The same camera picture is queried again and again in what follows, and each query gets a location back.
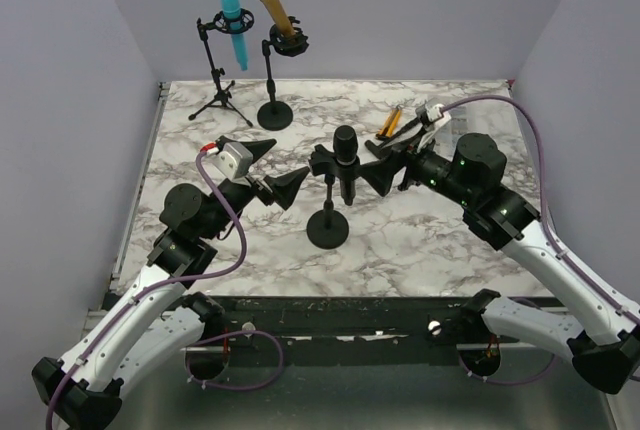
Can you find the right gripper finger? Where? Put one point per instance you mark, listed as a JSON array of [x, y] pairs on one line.
[[381, 173], [381, 150]]

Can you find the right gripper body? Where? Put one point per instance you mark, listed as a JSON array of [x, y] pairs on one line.
[[422, 166]]

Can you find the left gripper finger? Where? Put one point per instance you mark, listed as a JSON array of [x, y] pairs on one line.
[[257, 148], [285, 188]]

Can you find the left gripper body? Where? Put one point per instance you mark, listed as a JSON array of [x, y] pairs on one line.
[[239, 194]]

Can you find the black microphone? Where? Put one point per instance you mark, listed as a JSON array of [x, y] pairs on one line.
[[345, 146]]

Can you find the black round-base mic stand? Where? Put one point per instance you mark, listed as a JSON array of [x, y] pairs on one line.
[[327, 228]]

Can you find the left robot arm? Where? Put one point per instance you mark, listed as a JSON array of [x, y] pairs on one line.
[[203, 239]]

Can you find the black tripod mic stand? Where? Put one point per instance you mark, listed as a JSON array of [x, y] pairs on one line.
[[223, 95]]

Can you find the blue microphone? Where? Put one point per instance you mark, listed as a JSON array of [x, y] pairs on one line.
[[232, 12]]

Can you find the yellow utility knife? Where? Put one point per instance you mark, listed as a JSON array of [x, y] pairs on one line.
[[390, 124]]

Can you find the clear plastic screw box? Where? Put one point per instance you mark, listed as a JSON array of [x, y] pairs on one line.
[[459, 122]]

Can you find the black T-handle tool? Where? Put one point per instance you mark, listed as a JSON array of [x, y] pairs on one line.
[[404, 129]]

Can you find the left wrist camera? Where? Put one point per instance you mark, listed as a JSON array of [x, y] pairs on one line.
[[233, 159]]

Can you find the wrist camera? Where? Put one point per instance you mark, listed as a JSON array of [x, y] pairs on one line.
[[233, 159], [432, 118]]

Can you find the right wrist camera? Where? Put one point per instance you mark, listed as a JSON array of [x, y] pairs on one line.
[[432, 118]]

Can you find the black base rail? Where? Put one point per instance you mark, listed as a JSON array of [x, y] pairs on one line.
[[259, 332]]

